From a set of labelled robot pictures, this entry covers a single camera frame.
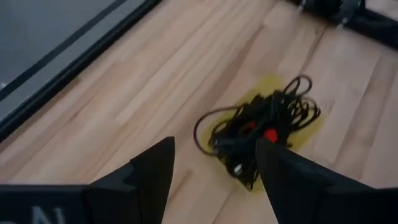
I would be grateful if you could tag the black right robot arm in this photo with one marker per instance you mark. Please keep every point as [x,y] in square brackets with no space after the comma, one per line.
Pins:
[326,7]

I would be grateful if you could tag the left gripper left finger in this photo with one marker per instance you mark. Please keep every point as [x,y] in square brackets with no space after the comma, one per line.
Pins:
[146,186]

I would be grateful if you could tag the yellow translucent plastic container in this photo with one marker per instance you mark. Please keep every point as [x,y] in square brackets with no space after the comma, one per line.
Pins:
[267,84]

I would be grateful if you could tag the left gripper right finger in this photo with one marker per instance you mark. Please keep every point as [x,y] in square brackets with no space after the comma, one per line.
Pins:
[295,193]

